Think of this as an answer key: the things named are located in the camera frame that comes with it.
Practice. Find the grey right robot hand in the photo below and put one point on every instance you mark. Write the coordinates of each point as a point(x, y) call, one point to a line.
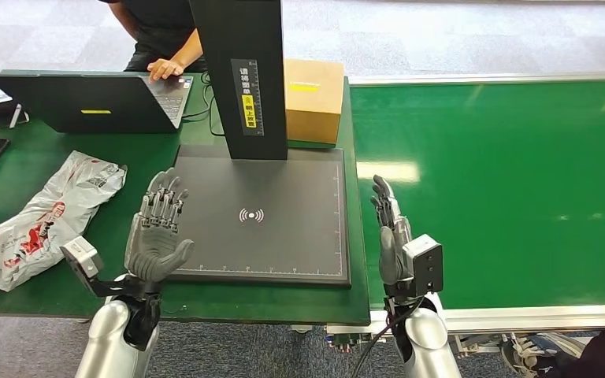
point(391, 250)

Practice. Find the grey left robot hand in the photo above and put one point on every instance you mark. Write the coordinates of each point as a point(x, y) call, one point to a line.
point(154, 250)

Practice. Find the white red printed mailer package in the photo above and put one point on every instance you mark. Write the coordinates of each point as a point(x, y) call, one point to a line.
point(47, 219)

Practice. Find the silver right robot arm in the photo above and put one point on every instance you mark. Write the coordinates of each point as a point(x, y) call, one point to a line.
point(427, 339)

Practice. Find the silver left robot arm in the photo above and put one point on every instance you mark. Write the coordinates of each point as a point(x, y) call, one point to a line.
point(104, 339)

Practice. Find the black inbound scanner machine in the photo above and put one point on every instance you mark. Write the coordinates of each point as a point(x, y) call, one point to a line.
point(281, 235)

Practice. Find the green conveyor belt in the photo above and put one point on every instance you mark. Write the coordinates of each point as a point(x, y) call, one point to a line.
point(516, 182)

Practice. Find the brown cardboard delivery box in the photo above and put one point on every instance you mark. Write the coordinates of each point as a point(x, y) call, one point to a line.
point(313, 109)

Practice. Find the black open laptop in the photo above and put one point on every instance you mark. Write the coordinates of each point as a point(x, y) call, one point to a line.
point(73, 104)

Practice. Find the white phone stand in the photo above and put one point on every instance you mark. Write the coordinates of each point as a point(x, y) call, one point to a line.
point(15, 116)

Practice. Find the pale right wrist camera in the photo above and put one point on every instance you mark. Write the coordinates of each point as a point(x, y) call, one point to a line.
point(425, 263)

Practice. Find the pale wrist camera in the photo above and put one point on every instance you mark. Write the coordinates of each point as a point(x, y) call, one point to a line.
point(425, 263)
point(80, 255)

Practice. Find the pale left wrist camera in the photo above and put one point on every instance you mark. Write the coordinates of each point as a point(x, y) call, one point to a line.
point(80, 255)

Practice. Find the metal bracket under conveyor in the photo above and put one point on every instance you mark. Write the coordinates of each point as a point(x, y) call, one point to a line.
point(349, 336)

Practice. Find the aluminium conveyor frame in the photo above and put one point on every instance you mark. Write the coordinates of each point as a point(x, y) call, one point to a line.
point(532, 318)

